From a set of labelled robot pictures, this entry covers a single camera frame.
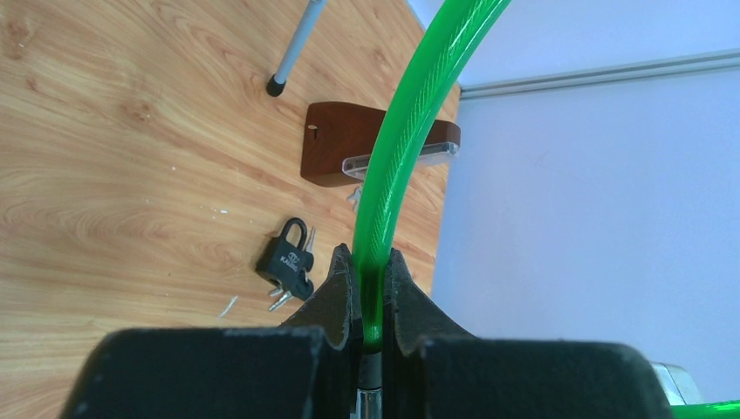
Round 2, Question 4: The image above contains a brown wooden metronome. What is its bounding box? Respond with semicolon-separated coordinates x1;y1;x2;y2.
300;101;461;188

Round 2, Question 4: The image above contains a black padlock with keys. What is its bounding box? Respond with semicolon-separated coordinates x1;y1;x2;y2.
255;217;314;312

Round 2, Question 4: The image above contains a light blue music stand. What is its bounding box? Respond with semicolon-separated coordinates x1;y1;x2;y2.
266;0;327;97

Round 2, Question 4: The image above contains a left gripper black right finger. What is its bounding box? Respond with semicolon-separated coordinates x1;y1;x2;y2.
382;251;672;418

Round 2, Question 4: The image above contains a green cable lock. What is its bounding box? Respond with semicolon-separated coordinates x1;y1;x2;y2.
353;1;739;418

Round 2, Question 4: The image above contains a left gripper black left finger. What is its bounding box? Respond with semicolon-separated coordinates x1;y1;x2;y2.
61;244;363;418

